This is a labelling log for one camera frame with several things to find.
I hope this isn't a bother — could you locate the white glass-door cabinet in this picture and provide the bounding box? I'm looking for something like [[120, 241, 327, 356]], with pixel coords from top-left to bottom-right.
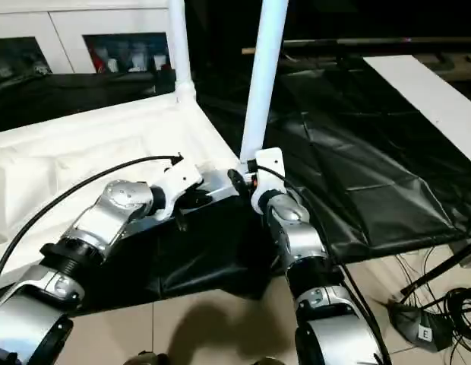
[[0, 0, 180, 76]]

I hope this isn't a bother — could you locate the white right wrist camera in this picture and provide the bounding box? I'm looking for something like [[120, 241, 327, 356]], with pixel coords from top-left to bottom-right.
[[249, 147, 289, 214]]

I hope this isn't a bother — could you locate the white flat board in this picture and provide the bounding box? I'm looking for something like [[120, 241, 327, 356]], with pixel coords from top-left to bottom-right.
[[362, 55, 471, 171]]

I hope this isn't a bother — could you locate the black tall cabinet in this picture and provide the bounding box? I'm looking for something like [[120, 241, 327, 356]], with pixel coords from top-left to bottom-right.
[[182, 0, 286, 100]]

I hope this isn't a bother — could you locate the black floor device white label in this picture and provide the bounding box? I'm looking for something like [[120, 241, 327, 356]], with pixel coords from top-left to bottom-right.
[[386, 297, 456, 354]]

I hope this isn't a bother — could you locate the white plastic table top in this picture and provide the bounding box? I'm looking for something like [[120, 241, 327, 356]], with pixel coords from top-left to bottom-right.
[[0, 92, 252, 285]]

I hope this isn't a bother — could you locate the dark brown rounded part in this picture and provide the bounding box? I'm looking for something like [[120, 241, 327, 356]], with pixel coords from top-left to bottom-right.
[[128, 349, 171, 365]]

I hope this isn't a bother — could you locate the black long bar device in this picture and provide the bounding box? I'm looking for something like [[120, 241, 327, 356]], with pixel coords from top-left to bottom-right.
[[283, 36, 471, 47]]

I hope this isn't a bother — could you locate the black metal stand leg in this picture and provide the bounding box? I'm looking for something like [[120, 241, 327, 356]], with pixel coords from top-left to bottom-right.
[[400, 238, 471, 297]]

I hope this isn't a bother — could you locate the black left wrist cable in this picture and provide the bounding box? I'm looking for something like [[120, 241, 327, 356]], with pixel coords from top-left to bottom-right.
[[0, 151, 184, 290]]

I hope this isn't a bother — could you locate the white plastic table leg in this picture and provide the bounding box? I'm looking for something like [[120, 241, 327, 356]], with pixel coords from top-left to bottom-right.
[[238, 0, 291, 165], [166, 0, 195, 104]]

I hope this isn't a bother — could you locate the black plastic mat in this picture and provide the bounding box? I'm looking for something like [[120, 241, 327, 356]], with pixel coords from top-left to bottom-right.
[[0, 56, 471, 317]]

